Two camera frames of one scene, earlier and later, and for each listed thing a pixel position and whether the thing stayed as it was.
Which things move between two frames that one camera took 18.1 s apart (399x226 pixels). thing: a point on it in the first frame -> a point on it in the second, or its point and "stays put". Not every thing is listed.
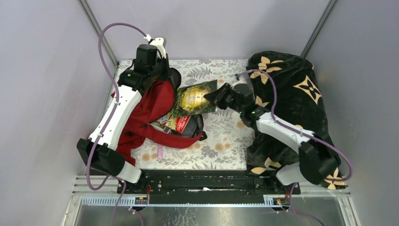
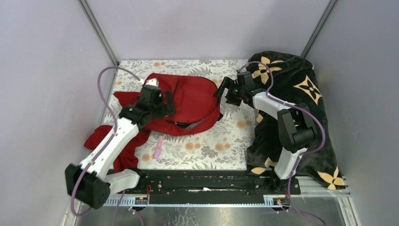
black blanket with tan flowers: x=285 y=86 stays put
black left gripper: x=170 y=76 -> x=163 y=104
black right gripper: x=217 y=96 -> x=227 y=83
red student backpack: x=157 y=102 -> x=196 y=105
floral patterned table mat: x=227 y=146 stays put
